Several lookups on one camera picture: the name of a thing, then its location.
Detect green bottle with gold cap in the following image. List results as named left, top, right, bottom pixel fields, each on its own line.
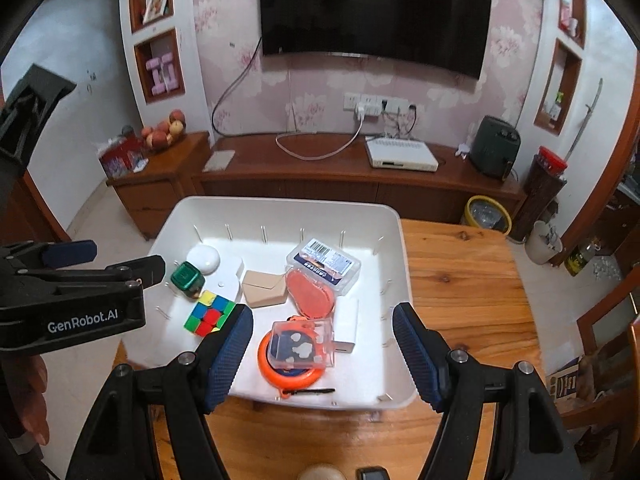
left=170, top=261, right=207, bottom=301

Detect bowl of fruit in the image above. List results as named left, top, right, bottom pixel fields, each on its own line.
left=141, top=110, right=187, bottom=153

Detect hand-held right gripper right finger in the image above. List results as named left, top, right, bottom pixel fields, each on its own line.
left=392, top=302, right=583, bottom=480

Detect wooden side cabinet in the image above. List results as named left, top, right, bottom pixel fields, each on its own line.
left=106, top=131, right=211, bottom=241

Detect white bucket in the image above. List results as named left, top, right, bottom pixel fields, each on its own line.
left=525, top=220, right=563, bottom=265

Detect black television cable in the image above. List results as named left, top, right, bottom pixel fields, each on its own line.
left=211, top=35, right=263, bottom=136

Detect wooden chair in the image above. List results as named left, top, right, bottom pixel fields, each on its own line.
left=575, top=280, right=640, bottom=411

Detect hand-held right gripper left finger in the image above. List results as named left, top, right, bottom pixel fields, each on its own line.
left=65, top=304, right=255, bottom=480

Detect yellow trash bin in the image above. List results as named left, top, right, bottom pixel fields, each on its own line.
left=462, top=195, right=513, bottom=236

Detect thin curved stick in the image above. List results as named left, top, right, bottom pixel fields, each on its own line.
left=565, top=77, right=603, bottom=161

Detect wooden-framed wall niches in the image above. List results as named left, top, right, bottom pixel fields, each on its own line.
left=532, top=0, right=588, bottom=136

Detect white wall socket strip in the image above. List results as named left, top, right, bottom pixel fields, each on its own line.
left=344, top=92, right=425, bottom=118

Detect wooden door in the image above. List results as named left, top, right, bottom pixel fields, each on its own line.
left=0, top=160, right=71, bottom=246

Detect white charger plug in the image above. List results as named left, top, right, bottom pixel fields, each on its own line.
left=332, top=297, right=360, bottom=355

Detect black flat television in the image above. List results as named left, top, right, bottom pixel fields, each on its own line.
left=258, top=0, right=493, bottom=80

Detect person's left hand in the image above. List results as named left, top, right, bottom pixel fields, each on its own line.
left=0, top=355, right=49, bottom=448

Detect dark tall container red lid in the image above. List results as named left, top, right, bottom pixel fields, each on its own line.
left=510, top=146, right=568, bottom=243

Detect red printed box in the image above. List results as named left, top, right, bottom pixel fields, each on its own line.
left=98, top=135, right=149, bottom=179

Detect white cable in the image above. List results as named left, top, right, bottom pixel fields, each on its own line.
left=276, top=110, right=368, bottom=161

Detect white plastic holder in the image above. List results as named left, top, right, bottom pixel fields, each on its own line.
left=202, top=255, right=245, bottom=305

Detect white wall niche shelf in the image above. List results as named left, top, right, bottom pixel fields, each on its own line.
left=119, top=0, right=211, bottom=136

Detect dark green air fryer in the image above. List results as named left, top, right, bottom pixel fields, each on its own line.
left=468, top=115, right=522, bottom=180

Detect olive bottle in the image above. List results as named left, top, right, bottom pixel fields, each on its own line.
left=565, top=242, right=601, bottom=277

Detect leaning picture book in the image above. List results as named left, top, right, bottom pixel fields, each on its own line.
left=142, top=0, right=170, bottom=23

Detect clear box with dark pieces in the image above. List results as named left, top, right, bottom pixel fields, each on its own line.
left=270, top=317, right=335, bottom=375

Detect beige round knob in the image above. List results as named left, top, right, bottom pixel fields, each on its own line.
left=302, top=464, right=346, bottom=480

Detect pink boxes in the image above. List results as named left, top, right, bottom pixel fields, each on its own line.
left=145, top=55, right=178, bottom=96

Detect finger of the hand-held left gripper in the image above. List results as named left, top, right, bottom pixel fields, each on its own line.
left=10, top=255, right=167, bottom=297
left=0, top=240, right=98, bottom=276

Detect white oval case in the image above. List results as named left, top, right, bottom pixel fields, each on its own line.
left=187, top=244, right=222, bottom=276

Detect orange ring reel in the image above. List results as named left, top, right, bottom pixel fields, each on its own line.
left=257, top=316, right=326, bottom=401

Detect wooden television console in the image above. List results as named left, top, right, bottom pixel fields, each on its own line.
left=192, top=132, right=528, bottom=226

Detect beige wedge-shaped box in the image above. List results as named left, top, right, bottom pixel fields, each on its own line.
left=241, top=270, right=288, bottom=308

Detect white set-top box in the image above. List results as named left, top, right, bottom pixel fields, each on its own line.
left=365, top=136, right=440, bottom=173

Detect white plastic bin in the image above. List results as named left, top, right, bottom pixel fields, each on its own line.
left=121, top=196, right=418, bottom=411

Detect cardboard box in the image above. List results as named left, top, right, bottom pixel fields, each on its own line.
left=547, top=355, right=596, bottom=401

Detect coral oval case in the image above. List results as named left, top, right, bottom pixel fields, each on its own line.
left=284, top=266, right=336, bottom=318

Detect colourful puzzle cube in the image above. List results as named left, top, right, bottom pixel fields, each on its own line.
left=184, top=291, right=237, bottom=337

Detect clear labelled plastic box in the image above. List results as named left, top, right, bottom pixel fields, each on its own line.
left=286, top=237, right=362, bottom=297

